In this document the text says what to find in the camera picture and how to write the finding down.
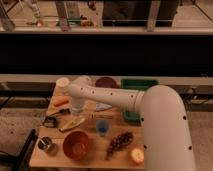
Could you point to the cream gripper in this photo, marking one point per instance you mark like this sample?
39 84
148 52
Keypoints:
76 112

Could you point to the yellow banana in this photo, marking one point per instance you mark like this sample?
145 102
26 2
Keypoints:
72 124

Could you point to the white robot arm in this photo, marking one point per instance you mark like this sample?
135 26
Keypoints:
166 133

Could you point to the orange carrot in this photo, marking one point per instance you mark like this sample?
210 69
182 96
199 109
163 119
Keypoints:
60 102

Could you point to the grey folded cloth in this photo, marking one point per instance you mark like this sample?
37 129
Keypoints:
102 107

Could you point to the blue cup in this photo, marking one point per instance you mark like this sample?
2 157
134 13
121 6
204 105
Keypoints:
102 127

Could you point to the orange bowl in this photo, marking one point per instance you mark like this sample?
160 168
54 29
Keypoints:
76 145

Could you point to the purple bowl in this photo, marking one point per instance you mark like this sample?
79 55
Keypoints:
106 82

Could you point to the metal cup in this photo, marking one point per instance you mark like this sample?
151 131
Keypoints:
46 145

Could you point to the purple grape bunch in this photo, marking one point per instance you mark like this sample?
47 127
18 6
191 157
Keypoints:
120 142

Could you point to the green plastic tray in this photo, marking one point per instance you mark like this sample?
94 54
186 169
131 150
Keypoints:
136 84

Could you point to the orange fruit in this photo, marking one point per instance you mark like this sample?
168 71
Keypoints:
137 155

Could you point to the black chair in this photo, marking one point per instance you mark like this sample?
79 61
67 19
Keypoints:
15 161

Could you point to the black handled knife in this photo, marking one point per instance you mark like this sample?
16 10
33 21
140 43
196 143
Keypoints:
60 112

